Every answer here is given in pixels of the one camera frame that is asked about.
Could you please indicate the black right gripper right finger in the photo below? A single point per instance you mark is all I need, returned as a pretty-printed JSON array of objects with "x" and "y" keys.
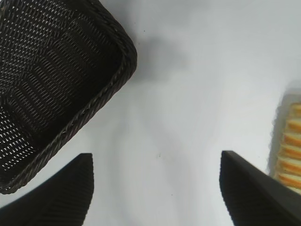
[{"x": 254, "y": 200}]

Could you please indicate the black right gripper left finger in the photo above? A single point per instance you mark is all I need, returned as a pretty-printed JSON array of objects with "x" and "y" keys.
[{"x": 58, "y": 200}]

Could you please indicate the long sliced bread loaf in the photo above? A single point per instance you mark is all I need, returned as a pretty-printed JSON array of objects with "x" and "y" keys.
[{"x": 292, "y": 153}]

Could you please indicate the dark brown woven basket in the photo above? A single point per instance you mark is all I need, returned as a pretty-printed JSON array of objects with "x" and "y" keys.
[{"x": 58, "y": 70}]

